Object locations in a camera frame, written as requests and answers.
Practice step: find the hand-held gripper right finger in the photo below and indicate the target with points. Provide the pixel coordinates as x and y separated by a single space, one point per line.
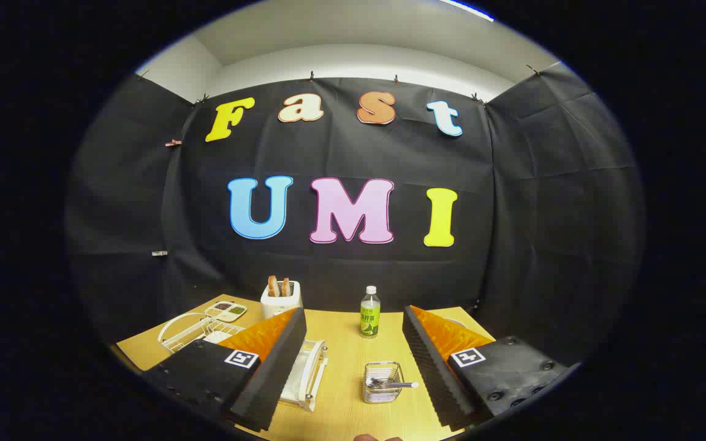
432 367

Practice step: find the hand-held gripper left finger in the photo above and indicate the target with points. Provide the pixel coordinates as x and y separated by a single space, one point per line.
267 380

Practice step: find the white oval plate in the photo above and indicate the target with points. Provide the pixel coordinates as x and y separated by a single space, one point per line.
456 320

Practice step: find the white divided grain dish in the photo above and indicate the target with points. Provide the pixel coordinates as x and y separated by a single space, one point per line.
225 311

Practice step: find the white toaster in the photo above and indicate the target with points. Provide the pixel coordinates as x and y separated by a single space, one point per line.
279 304

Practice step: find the green label drink bottle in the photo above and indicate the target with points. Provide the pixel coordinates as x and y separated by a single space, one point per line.
369 321

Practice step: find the toasted bread slice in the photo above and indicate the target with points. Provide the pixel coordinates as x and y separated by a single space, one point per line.
285 287
273 286

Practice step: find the black backdrop cloth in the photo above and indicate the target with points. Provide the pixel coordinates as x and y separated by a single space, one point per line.
341 269

